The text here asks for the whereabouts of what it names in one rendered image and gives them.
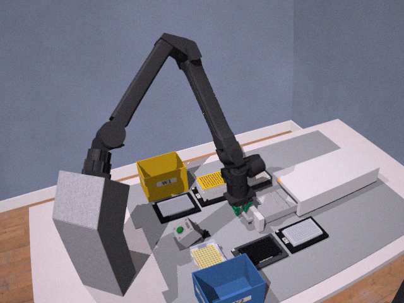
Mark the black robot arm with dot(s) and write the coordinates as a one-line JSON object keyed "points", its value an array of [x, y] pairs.
{"points": [[187, 56]]}

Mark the grey bench mat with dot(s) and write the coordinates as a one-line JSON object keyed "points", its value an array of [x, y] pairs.
{"points": [[358, 225]]}

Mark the yellow bin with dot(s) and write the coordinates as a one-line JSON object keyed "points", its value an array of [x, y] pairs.
{"points": [[162, 176]]}

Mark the blue bin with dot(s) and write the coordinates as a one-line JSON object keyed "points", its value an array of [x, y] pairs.
{"points": [[235, 280]]}

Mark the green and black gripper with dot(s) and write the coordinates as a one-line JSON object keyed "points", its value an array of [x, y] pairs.
{"points": [[240, 196]]}

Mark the white assay plate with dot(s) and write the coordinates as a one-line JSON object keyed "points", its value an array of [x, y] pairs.
{"points": [[258, 179], [302, 232]]}

